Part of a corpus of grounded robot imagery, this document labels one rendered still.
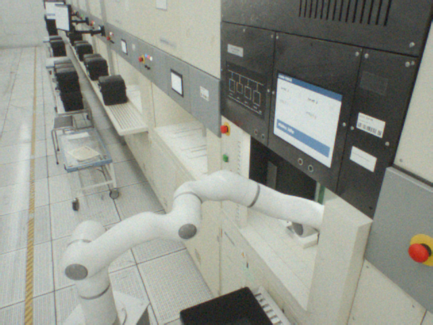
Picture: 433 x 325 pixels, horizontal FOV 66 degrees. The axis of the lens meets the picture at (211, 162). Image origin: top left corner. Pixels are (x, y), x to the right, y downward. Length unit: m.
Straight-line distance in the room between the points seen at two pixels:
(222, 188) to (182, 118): 2.00
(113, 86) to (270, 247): 2.66
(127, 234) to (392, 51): 0.90
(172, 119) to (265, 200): 1.98
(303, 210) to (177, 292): 1.62
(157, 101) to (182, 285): 1.47
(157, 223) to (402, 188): 0.69
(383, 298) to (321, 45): 0.68
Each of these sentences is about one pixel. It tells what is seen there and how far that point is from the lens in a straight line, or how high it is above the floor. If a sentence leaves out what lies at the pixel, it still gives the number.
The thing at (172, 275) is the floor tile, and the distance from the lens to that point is 2.69.
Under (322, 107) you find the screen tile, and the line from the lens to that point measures 0.99.
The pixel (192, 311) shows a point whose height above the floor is 0.91.
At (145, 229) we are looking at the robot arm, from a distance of 1.14.
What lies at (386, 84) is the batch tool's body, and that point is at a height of 1.74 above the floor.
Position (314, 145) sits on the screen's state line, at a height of 1.51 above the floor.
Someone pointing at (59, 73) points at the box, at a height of 0.97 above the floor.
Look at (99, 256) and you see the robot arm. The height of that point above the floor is 1.16.
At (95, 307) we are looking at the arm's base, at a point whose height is 0.90.
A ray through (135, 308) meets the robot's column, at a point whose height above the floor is 0.76.
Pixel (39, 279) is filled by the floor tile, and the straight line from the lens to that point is 2.96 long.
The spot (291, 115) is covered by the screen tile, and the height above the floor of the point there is 1.56.
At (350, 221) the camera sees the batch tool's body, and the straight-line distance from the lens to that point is 0.94.
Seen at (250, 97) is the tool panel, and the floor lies 1.55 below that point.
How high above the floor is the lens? 1.94
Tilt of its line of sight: 28 degrees down
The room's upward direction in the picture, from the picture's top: 1 degrees counter-clockwise
